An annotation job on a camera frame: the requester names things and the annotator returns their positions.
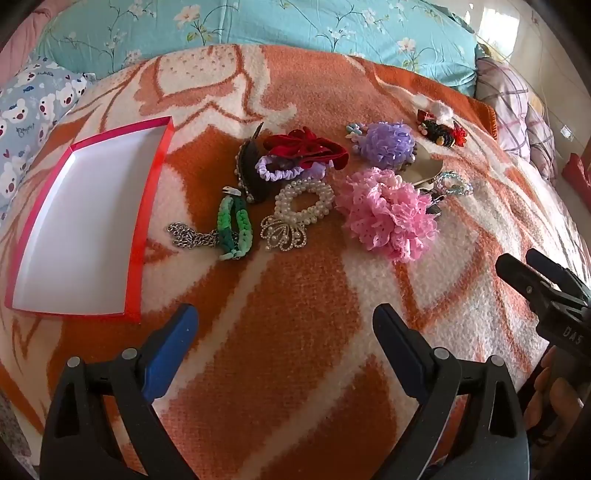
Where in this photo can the person's right hand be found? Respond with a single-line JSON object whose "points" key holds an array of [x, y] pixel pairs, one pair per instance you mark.
{"points": [[561, 401]]}

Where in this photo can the purple plaid pillow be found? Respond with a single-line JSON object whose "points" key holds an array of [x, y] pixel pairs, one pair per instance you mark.
{"points": [[508, 106]]}

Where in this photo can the purple scrunchie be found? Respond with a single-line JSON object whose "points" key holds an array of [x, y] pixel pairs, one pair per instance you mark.
{"points": [[272, 175]]}

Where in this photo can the gold hair clip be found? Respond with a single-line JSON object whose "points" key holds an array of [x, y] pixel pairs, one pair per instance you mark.
{"points": [[427, 166]]}

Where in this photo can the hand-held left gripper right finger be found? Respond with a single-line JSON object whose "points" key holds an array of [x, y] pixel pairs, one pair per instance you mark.
{"points": [[399, 344]]}

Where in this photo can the orange and cream blanket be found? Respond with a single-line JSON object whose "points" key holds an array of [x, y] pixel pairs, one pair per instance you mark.
{"points": [[286, 295]]}

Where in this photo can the pink cloth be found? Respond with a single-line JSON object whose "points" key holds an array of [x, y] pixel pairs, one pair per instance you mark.
{"points": [[18, 55]]}

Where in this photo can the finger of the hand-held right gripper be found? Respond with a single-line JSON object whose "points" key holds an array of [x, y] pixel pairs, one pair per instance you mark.
{"points": [[521, 277], [558, 274]]}

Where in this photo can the red box with white inside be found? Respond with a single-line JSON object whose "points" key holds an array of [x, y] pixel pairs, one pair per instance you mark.
{"points": [[78, 221]]}

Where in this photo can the red velvet bow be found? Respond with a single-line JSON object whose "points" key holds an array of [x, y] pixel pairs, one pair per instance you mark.
{"points": [[304, 145]]}

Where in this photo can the red cloth item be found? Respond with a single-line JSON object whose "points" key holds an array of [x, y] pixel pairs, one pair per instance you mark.
{"points": [[577, 175]]}

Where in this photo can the blue bear print pillow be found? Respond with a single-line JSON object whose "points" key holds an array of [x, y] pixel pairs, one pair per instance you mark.
{"points": [[27, 110]]}

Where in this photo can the black feather hair clip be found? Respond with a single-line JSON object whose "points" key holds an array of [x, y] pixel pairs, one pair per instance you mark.
{"points": [[251, 170]]}

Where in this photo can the red and black hair clip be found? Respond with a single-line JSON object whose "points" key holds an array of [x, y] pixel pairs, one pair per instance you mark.
{"points": [[436, 129]]}

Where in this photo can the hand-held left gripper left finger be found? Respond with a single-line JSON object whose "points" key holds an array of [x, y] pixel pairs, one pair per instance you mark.
{"points": [[173, 344]]}

